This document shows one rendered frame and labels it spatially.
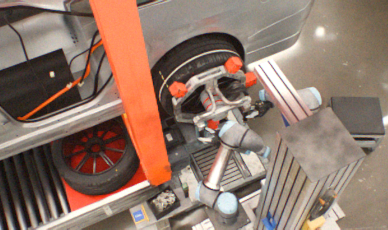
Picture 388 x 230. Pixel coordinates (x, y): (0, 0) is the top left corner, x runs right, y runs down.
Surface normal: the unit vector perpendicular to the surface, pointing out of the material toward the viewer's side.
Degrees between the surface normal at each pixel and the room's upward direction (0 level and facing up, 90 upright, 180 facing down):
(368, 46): 0
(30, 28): 4
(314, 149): 0
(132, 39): 90
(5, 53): 50
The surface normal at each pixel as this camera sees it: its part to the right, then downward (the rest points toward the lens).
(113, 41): 0.41, 0.78
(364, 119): -0.04, -0.50
